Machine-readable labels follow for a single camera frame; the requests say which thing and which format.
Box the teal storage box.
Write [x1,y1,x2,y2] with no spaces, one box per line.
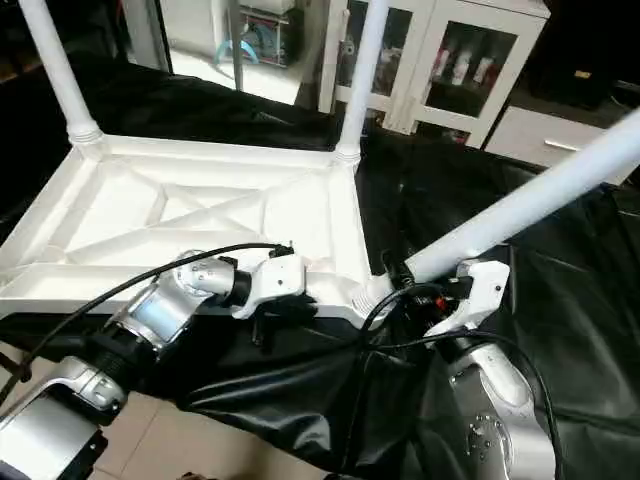
[215,8,304,69]

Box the black box yellow label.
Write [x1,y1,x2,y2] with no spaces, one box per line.
[525,0,640,109]

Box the white drawer unit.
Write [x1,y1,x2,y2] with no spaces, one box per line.
[485,105,640,186]

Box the black work mat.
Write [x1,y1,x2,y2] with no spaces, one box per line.
[0,50,640,480]

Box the white plastic table top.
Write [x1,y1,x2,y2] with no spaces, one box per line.
[0,135,393,326]

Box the white glass-door cabinet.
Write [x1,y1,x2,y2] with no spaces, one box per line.
[318,0,551,149]

